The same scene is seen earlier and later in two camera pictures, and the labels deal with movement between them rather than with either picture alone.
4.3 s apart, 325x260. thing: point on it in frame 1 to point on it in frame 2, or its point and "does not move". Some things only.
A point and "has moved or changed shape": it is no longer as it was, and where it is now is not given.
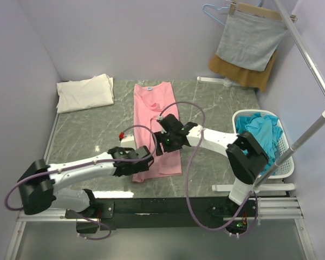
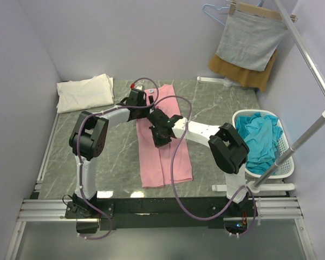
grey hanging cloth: x=250 y=40 does not move
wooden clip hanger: x=258 y=11 does not move
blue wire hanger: x=259 y=5 does not move
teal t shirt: x=267 y=129 does not move
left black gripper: x=141 y=168 to x=144 y=115
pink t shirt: x=150 y=100 has moved or changed shape
